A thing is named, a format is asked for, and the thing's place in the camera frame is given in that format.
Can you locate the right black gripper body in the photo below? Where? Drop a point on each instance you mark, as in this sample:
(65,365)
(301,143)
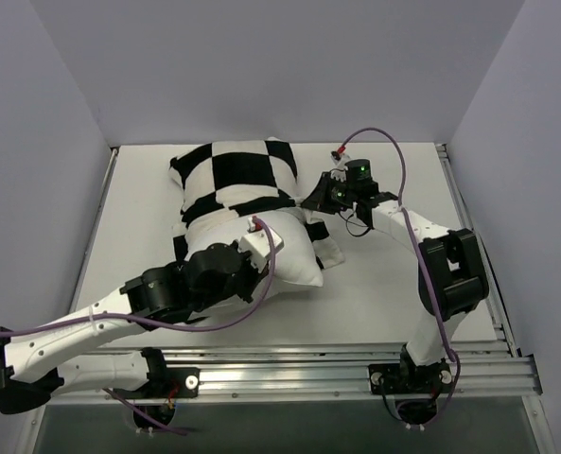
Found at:
(327,195)

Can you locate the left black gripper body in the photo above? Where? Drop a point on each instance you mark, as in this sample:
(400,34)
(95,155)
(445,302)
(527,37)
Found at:
(254,276)

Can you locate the white pillow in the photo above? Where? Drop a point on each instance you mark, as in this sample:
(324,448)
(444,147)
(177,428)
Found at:
(296,266)

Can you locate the black white checkered pillowcase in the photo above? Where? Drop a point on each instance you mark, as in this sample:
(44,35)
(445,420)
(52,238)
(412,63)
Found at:
(222,181)

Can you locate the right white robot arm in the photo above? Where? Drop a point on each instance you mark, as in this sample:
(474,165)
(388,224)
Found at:
(451,276)

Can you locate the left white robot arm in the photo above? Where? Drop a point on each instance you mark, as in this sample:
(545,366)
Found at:
(50,360)

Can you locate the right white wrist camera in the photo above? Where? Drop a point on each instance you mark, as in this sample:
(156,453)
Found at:
(340,159)

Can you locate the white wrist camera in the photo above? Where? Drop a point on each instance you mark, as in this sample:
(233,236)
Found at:
(340,159)
(259,243)

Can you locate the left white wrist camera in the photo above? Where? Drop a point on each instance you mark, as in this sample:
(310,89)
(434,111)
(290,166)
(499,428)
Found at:
(259,243)

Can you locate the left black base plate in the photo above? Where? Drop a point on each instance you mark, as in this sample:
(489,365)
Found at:
(178,383)

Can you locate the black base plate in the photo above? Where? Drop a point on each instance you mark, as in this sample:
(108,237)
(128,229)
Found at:
(394,378)
(178,383)

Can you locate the left aluminium side rail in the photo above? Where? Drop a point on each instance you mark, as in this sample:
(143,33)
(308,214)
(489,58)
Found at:
(92,235)

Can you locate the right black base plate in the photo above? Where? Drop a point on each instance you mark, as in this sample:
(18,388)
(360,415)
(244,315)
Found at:
(394,378)

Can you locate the aluminium front frame rail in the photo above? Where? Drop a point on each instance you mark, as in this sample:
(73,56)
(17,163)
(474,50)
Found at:
(329,372)

